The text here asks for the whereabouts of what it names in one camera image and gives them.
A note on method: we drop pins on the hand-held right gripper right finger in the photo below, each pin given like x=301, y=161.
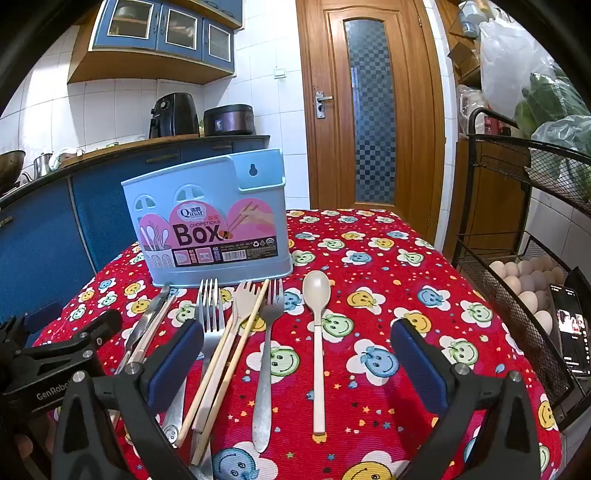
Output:
x=418, y=364

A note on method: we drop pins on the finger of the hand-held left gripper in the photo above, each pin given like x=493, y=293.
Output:
x=69, y=344

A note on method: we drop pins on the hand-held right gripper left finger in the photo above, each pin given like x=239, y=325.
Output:
x=178, y=360

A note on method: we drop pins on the wooden chopstick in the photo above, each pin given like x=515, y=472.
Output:
x=209, y=387
x=225, y=392

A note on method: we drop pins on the large steel fork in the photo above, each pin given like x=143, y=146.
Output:
x=174, y=415
x=210, y=323

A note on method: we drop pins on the steel knife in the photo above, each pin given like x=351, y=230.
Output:
x=150, y=316

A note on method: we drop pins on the beige plastic fork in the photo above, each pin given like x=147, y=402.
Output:
x=243, y=302

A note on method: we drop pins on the beige plastic spoon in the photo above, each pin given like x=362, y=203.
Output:
x=318, y=369

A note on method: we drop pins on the small steel fork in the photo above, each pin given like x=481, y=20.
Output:
x=262, y=415

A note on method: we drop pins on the blue plastic utensil box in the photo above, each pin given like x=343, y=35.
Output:
x=258, y=203

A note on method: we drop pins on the blue kitchen counter cabinet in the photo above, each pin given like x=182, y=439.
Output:
x=37, y=249

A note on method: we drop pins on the red smiley printed tablecloth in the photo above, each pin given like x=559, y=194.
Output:
x=369, y=258

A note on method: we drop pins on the pile of eggs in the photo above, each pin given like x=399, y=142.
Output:
x=512, y=281

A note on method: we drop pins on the black smartphone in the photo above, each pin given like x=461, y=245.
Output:
x=570, y=332

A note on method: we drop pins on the wooden side cabinet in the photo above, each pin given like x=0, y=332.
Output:
x=489, y=203

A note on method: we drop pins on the steel kettle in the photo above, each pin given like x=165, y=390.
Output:
x=42, y=166

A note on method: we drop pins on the dark wok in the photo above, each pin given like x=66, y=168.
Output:
x=9, y=168

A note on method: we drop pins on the wooden door with glass panel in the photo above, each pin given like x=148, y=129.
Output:
x=332, y=161

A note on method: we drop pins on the dark rice cooker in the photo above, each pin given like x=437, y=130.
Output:
x=228, y=121

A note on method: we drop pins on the black air fryer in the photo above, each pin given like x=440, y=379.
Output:
x=173, y=115

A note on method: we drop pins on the red packets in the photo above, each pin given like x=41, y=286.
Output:
x=490, y=122

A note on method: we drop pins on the clear plastic bag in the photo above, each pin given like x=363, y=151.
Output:
x=468, y=108

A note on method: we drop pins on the bagged green vegetables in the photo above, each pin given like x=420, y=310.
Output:
x=554, y=101

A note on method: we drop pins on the cardboard box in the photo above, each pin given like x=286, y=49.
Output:
x=466, y=62

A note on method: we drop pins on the white plastic bag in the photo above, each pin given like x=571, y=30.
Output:
x=503, y=64

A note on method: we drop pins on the blue and white bottle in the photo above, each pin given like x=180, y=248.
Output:
x=471, y=21

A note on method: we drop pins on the blue wall cabinet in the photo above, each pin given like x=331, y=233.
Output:
x=138, y=64

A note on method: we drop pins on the white light switch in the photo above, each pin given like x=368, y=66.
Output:
x=280, y=72

